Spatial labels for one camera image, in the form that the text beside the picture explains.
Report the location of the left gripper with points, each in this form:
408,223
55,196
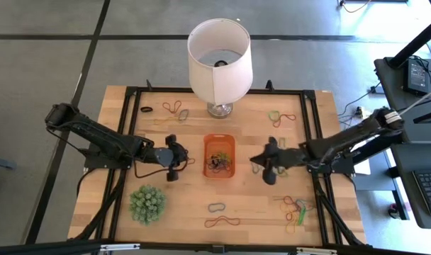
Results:
162,156

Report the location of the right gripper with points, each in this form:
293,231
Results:
286,157

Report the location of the wide blue rubber band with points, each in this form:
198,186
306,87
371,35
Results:
208,208

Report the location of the thin yellow rubber band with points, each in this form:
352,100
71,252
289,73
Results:
288,232

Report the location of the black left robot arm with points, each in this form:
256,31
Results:
95,132

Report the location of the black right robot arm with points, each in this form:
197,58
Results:
343,138

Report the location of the orange plastic bin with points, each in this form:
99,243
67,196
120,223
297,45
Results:
219,141

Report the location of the thin black rubber band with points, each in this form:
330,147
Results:
141,110

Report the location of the thick green rubber band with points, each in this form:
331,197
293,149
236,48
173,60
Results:
302,217

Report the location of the long red rubber band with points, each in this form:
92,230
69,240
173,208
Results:
220,219

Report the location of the green succulent in blue pot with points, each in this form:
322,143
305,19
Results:
147,204

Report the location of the white shade table lamp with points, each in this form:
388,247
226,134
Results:
219,85

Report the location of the white paper sheet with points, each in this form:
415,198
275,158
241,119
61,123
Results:
362,168

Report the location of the power strip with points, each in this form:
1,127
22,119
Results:
359,112

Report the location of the black side desk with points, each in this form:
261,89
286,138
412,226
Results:
403,184
389,81

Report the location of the black power brick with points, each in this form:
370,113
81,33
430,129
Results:
415,76

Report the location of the black stand pole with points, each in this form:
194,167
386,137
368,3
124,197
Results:
414,44

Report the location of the black aluminium table frame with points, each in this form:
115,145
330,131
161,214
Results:
159,91

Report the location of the black frame beam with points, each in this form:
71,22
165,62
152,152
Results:
42,248

